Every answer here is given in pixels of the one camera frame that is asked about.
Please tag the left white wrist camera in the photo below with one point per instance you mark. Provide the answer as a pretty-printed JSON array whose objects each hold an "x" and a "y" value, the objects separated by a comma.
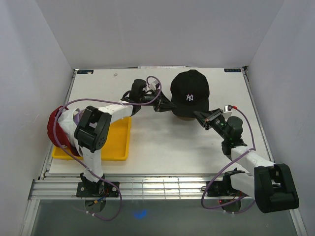
[{"x": 153, "y": 85}]

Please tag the blue table corner label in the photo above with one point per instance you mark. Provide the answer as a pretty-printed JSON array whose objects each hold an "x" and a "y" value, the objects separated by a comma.
[{"x": 232, "y": 70}]

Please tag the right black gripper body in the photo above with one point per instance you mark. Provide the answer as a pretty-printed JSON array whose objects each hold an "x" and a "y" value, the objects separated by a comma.
[{"x": 216, "y": 121}]

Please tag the aluminium frame rail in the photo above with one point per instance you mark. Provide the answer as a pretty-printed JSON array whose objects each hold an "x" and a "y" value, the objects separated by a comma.
[{"x": 168, "y": 158}]

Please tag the purple cap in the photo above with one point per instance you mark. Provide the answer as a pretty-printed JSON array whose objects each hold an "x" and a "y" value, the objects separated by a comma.
[{"x": 77, "y": 116}]

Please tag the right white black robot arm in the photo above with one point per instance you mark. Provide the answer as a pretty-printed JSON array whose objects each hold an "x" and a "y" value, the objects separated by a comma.
[{"x": 270, "y": 185}]

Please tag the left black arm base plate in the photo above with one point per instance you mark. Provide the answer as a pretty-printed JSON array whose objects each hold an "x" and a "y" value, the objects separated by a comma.
[{"x": 104, "y": 190}]

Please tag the left table corner label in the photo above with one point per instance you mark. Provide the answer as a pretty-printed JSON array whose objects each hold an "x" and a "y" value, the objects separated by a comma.
[{"x": 85, "y": 71}]

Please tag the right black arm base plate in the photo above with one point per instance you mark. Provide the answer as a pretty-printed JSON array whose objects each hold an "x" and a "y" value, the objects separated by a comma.
[{"x": 219, "y": 189}]

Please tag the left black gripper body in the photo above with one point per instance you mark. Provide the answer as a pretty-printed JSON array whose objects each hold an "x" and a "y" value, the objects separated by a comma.
[{"x": 155, "y": 104}]

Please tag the white cap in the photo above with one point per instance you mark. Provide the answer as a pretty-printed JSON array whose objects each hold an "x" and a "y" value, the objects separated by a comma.
[{"x": 67, "y": 124}]

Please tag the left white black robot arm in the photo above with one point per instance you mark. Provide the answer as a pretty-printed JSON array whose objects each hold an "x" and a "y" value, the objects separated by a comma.
[{"x": 93, "y": 127}]

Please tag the red baseball cap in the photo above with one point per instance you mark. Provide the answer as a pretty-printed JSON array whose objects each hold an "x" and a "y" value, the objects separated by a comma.
[{"x": 60, "y": 134}]

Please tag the yellow plastic tray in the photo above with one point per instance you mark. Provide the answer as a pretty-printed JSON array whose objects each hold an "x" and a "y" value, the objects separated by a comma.
[{"x": 116, "y": 146}]

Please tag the beige baseball cap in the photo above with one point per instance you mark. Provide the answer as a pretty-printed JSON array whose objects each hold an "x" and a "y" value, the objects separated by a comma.
[{"x": 186, "y": 119}]

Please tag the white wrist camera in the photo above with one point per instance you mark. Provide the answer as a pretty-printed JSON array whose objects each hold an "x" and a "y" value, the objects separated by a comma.
[
  {"x": 153, "y": 85},
  {"x": 227, "y": 111}
]

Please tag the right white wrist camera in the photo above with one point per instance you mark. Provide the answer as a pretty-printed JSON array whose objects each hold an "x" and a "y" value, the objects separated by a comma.
[{"x": 227, "y": 111}]

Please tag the black NY baseball cap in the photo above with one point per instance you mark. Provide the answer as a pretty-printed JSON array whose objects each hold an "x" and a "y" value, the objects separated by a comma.
[{"x": 190, "y": 92}]

